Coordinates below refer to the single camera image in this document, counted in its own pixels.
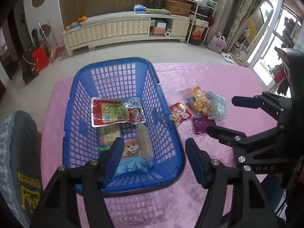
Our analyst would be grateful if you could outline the red tofu snack packet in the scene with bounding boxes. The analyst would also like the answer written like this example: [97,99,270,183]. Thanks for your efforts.
[91,97,146,128]

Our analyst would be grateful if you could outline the clear soda cracker packet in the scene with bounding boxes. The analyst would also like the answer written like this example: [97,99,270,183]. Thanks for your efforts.
[137,123,154,161]

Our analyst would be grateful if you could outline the silver blue snack packet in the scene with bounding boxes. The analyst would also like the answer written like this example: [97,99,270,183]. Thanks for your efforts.
[206,92,227,121]

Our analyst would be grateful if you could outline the purple snack packet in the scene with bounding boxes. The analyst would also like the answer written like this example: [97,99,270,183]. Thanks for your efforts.
[193,117,215,135]

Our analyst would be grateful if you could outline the grey embroidered chair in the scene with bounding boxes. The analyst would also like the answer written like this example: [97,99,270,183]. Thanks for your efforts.
[1,110,43,227]

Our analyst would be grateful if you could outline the white slippers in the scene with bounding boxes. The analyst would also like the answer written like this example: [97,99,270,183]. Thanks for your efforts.
[221,52,233,64]

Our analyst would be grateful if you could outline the pink fuzzy mat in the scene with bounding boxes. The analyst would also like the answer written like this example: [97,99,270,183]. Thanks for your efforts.
[41,62,286,228]

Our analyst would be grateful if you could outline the orange yellow snack packet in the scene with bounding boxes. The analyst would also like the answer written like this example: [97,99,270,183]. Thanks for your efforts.
[185,86,210,117]

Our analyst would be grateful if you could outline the green cracker packet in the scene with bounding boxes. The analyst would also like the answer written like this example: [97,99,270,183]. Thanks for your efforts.
[97,124,121,151]

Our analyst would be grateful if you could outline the egg yolk pastry packet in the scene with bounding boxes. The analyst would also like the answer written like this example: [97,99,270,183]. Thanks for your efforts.
[114,139,155,176]

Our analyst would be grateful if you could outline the pink tote bag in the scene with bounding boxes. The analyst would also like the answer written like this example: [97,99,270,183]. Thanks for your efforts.
[207,34,227,53]

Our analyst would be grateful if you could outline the small red snack packet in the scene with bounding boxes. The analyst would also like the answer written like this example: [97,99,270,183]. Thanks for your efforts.
[169,102,192,127]

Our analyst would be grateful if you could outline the white metal shelf rack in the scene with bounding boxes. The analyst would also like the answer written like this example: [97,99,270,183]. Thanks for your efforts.
[185,0,217,45]

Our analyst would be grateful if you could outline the white standing air conditioner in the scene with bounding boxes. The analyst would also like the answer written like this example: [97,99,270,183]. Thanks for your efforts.
[206,0,235,42]

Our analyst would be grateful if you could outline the black bag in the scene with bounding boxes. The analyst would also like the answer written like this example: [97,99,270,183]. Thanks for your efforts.
[21,50,39,85]

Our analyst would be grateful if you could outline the cardboard box on cabinet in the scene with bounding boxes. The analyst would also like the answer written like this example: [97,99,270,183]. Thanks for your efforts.
[164,0,192,17]

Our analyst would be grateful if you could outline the red shopping bag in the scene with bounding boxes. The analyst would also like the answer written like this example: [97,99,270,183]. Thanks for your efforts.
[31,44,49,72]

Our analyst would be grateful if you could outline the red broom and dustpan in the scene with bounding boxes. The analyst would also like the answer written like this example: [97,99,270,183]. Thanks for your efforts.
[47,21,65,63]

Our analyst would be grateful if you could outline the oranges on blue plate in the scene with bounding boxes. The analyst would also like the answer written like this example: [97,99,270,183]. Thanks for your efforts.
[64,16,88,31]

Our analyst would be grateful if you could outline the cream tv cabinet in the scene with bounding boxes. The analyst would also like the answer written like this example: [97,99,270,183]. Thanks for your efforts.
[62,11,190,56]

